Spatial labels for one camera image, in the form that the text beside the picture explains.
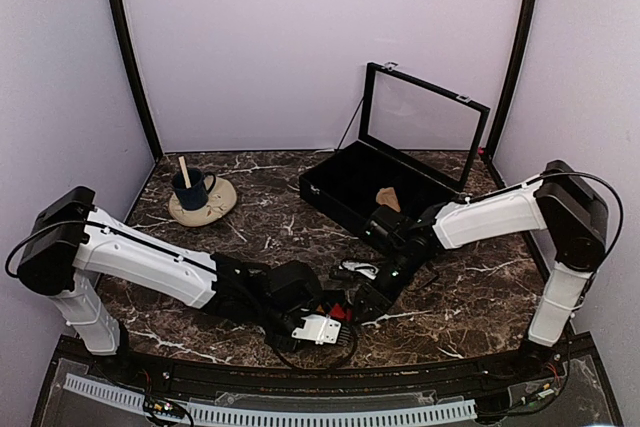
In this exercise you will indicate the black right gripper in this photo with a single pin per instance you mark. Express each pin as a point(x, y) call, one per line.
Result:
point(371, 294)

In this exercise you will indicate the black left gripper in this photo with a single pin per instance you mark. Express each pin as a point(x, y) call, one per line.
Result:
point(286, 345)

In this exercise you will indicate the tan brown sock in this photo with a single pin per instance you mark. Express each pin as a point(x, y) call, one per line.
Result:
point(388, 197)

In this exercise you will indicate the black argyle sock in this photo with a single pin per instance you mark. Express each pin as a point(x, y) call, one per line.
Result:
point(341, 311)

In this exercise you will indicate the black glass-lid display box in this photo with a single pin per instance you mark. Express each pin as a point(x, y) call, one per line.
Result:
point(414, 137)

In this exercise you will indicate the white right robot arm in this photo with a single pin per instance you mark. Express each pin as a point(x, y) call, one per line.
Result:
point(559, 201)

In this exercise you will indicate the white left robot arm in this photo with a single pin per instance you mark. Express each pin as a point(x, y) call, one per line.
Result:
point(72, 238)

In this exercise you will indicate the beige ceramic saucer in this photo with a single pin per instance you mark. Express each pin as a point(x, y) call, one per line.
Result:
point(221, 200)

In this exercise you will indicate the dark blue mug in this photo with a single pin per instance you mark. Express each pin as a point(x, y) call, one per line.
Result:
point(197, 195)

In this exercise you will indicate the wooden stir stick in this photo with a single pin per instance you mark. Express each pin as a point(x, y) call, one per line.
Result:
point(185, 172)

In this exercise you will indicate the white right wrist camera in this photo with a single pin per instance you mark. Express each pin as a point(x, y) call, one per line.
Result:
point(366, 269)

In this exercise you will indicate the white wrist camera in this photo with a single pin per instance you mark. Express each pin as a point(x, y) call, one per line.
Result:
point(318, 329)
point(366, 269)

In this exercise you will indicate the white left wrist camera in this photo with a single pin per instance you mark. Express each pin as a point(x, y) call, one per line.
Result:
point(318, 329)

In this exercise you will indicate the white slotted cable duct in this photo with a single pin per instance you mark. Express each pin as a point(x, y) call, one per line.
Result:
point(253, 410)

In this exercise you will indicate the black table edge rail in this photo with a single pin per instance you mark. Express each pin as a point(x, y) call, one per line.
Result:
point(163, 375)

